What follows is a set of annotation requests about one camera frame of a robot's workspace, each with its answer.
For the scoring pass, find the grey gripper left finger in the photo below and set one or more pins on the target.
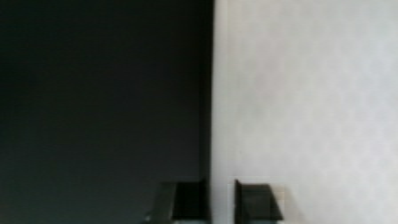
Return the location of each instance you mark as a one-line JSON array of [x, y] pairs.
[[179, 205]]

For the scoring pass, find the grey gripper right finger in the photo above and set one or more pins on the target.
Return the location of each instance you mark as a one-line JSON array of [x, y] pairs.
[[256, 208]]

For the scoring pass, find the white desk top tray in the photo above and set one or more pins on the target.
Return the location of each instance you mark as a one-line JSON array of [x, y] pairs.
[[306, 107]]

